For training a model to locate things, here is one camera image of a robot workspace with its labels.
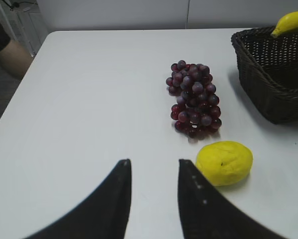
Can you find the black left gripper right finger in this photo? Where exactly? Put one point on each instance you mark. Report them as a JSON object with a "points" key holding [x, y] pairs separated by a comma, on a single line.
{"points": [[206, 214]]}

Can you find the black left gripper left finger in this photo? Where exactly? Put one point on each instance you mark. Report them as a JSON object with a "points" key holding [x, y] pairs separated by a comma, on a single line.
{"points": [[104, 214]]}

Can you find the yellow banana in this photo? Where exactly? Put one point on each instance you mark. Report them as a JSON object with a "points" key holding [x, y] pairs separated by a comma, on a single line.
{"points": [[288, 23]]}

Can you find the black woven basket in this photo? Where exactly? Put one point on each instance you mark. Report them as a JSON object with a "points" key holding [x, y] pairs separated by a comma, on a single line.
{"points": [[268, 72]]}

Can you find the yellow-green lemon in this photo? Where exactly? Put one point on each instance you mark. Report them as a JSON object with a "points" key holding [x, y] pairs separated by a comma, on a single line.
{"points": [[224, 163]]}

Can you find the purple grape bunch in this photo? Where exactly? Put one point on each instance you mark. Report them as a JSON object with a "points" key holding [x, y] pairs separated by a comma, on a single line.
{"points": [[196, 112]]}

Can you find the person's bare leg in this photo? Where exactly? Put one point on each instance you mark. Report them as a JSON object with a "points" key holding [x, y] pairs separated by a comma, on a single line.
{"points": [[15, 59]]}

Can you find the white cabinet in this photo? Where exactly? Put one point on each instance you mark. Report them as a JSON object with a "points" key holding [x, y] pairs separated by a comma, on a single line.
{"points": [[25, 23]]}

